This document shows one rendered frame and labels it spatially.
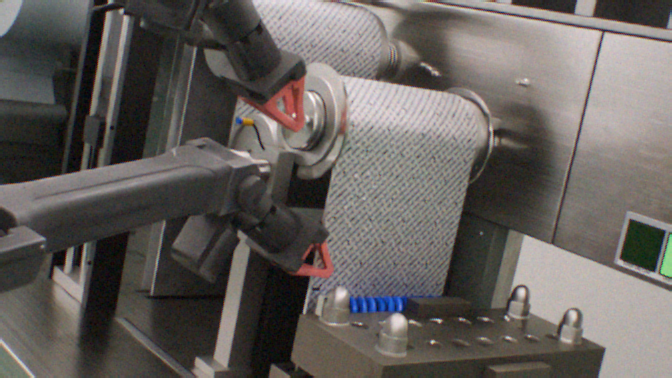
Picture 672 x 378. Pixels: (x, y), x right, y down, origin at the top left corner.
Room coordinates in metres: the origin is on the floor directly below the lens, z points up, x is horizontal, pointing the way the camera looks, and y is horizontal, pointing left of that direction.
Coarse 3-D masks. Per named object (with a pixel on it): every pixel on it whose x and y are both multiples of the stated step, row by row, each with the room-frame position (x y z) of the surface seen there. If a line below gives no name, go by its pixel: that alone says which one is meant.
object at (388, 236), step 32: (352, 192) 1.23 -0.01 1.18; (384, 192) 1.26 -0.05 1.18; (416, 192) 1.30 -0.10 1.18; (448, 192) 1.34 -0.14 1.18; (352, 224) 1.24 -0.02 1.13; (384, 224) 1.27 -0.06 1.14; (416, 224) 1.31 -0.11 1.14; (448, 224) 1.34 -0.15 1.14; (352, 256) 1.24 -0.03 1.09; (384, 256) 1.28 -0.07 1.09; (416, 256) 1.32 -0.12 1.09; (448, 256) 1.35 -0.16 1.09; (320, 288) 1.22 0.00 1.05; (352, 288) 1.25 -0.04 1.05; (384, 288) 1.29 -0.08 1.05; (416, 288) 1.32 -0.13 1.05
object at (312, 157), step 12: (312, 84) 1.25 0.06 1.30; (324, 84) 1.24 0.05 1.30; (324, 96) 1.23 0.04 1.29; (336, 108) 1.21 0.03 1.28; (336, 120) 1.21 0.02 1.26; (324, 132) 1.22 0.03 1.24; (336, 132) 1.21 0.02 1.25; (480, 132) 1.37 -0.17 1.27; (324, 144) 1.22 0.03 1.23; (300, 156) 1.25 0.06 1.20; (312, 156) 1.23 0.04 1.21; (324, 156) 1.22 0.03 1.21
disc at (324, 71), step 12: (312, 72) 1.26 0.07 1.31; (324, 72) 1.25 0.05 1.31; (336, 72) 1.23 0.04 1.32; (336, 84) 1.22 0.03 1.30; (336, 96) 1.22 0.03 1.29; (348, 108) 1.20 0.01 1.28; (348, 120) 1.20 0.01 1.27; (336, 144) 1.21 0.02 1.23; (336, 156) 1.20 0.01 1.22; (300, 168) 1.25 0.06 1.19; (312, 168) 1.23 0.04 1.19; (324, 168) 1.22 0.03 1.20
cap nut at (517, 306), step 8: (520, 288) 1.35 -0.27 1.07; (528, 288) 1.36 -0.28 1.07; (512, 296) 1.36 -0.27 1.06; (520, 296) 1.35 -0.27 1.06; (528, 296) 1.35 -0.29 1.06; (512, 304) 1.35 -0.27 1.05; (520, 304) 1.35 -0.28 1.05; (528, 304) 1.35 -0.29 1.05; (504, 312) 1.36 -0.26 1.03; (512, 312) 1.35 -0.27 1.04; (520, 312) 1.34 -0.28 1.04; (528, 312) 1.35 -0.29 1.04
